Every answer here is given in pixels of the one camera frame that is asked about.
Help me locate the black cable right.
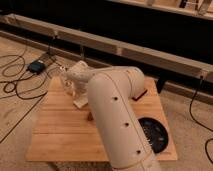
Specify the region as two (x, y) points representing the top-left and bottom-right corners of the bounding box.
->
(189, 75), (213, 166)

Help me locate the black floor cable left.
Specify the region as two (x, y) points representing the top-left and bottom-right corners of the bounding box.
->
(0, 35), (79, 144)

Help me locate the wooden table board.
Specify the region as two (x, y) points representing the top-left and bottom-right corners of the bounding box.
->
(26, 77), (178, 162)

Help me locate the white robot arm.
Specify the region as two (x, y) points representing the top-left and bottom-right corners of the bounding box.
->
(66, 61), (162, 171)

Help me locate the dark red flat block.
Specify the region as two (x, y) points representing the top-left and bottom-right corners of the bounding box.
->
(132, 89), (148, 101)

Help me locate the dark blue power adapter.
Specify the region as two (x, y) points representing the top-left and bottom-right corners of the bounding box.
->
(27, 61), (46, 74)

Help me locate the black round plate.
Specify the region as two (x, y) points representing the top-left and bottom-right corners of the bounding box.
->
(139, 117), (169, 154)

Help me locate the white sponge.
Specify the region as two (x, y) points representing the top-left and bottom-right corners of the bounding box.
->
(73, 97), (88, 109)

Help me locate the red-brown toy sausage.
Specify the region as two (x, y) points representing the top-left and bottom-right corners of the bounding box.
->
(87, 113), (94, 121)

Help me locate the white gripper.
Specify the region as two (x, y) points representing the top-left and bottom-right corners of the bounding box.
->
(74, 83), (87, 99)

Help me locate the wooden shelf frame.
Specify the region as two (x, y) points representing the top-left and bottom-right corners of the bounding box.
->
(0, 0), (213, 95)

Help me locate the clear glass cup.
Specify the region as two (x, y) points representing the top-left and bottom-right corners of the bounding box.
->
(59, 66), (75, 96)

